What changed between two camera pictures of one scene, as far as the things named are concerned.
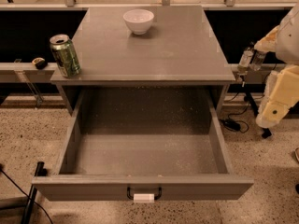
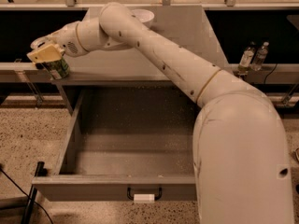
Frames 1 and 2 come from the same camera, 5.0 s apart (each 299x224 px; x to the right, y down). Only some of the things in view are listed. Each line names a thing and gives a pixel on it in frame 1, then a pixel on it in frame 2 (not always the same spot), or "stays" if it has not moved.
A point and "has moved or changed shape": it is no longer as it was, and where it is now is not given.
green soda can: x=65 y=56 has moved or changed shape
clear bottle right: x=258 y=60 stays
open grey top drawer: x=143 y=146 stays
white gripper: x=289 y=42 -> x=64 y=40
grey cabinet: x=178 y=50 stays
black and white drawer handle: x=144 y=197 stays
